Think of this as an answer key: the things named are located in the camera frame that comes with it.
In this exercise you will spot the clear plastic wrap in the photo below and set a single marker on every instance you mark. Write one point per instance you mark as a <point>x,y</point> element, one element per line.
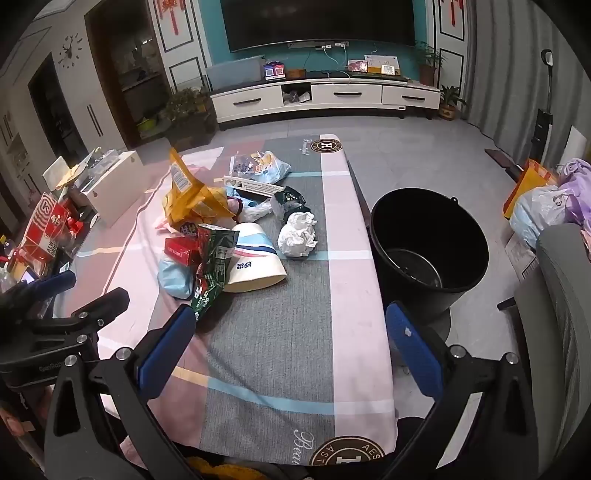
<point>256,214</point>

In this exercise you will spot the light blue soft packet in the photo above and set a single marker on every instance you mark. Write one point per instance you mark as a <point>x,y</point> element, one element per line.
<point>175,281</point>

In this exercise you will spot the blue display box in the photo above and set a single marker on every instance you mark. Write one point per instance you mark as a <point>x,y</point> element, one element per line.
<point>274,70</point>

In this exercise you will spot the checked tablecloth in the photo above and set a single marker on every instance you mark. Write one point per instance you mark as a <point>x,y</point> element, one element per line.
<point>277,346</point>

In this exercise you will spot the white paper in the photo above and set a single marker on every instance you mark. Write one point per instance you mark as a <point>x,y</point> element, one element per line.
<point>298,235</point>

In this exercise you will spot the black foil wrapper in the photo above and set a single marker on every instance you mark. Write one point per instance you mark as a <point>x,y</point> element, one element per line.
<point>288,203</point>

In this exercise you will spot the large bushy potted plant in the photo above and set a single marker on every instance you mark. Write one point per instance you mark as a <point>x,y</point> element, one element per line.
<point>189,124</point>

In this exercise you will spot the clear plastic bag with items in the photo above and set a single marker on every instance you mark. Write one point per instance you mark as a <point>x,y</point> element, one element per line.
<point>268,173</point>

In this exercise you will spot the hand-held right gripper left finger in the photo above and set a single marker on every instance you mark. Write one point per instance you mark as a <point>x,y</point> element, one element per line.
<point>166,355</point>

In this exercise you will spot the red knot wall decoration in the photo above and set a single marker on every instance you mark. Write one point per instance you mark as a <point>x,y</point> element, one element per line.
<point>453,9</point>
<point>168,14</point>

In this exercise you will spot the clear plastic box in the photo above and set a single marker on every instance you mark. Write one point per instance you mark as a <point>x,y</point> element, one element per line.
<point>104,161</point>

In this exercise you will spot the green plastic basin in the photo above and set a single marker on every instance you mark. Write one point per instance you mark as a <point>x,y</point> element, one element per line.
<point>147,125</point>

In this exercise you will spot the white plastic bag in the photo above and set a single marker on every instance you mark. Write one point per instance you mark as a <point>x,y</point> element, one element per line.
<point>540,212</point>

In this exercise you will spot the red cigarette box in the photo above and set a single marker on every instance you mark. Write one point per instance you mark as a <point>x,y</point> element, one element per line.
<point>180,251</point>

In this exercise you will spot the translucent storage box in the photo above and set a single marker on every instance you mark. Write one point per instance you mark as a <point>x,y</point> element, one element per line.
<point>235,74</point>

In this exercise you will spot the red white printed box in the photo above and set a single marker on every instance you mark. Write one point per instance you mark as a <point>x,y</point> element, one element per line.
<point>46,226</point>

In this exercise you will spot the dark brown floor board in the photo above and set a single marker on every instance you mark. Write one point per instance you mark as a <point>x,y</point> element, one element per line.
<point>503,161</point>

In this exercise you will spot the tall potted plant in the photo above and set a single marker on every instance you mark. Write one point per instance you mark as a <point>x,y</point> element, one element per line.
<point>428,74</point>

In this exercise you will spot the orange shopping bag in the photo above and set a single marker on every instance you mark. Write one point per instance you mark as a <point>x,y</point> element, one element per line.
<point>526,184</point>

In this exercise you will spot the small picture frame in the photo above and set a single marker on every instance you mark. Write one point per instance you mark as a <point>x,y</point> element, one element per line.
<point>358,66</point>

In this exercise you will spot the white wooden box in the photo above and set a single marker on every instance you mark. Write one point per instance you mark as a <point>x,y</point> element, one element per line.
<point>115,189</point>

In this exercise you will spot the cardboard box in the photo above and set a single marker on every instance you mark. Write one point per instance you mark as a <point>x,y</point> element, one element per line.
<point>64,173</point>

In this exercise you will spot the black plastic bucket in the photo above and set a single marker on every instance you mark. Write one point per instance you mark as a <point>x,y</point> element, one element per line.
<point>401,217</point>

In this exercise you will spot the white panel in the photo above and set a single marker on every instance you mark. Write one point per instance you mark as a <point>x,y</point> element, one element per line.
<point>577,147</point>

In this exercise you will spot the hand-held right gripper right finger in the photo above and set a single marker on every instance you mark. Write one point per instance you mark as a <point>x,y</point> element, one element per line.
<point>415,350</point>

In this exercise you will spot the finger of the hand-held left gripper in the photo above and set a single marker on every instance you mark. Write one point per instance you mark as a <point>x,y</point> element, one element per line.
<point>51,281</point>
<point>101,307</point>

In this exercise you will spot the small potted plant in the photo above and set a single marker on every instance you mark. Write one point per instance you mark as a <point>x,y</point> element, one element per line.
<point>448,110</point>

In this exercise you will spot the grey curtain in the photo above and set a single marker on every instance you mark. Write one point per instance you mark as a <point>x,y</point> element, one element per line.
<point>498,46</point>

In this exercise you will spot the purple clothes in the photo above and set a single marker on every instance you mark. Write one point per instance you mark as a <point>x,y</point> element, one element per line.
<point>577,184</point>

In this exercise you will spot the yellow snack bag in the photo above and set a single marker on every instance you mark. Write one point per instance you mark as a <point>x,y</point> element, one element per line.
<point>194,203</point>

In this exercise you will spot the white television cabinet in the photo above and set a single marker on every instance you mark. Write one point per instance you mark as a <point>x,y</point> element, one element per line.
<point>346,94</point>

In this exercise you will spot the white paper cup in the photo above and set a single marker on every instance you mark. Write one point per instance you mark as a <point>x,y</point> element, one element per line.
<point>254,267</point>

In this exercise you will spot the white card stand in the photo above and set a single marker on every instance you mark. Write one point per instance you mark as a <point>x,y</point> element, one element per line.
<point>381,61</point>

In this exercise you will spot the long white printed box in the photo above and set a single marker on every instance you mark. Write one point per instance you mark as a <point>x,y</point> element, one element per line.
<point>254,187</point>

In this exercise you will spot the black wall clock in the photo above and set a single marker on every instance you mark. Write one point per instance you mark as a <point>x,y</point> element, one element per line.
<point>70,51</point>

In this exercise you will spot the large black television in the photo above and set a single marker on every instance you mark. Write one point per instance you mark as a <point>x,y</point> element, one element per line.
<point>318,23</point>

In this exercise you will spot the green snack packet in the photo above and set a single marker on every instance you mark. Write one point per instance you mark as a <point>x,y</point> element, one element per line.
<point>217,258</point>

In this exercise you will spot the grey sofa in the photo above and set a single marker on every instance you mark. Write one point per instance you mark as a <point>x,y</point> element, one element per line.
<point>563,323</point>

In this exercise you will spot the flat white paper package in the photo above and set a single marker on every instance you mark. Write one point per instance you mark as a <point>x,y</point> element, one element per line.
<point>521,263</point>

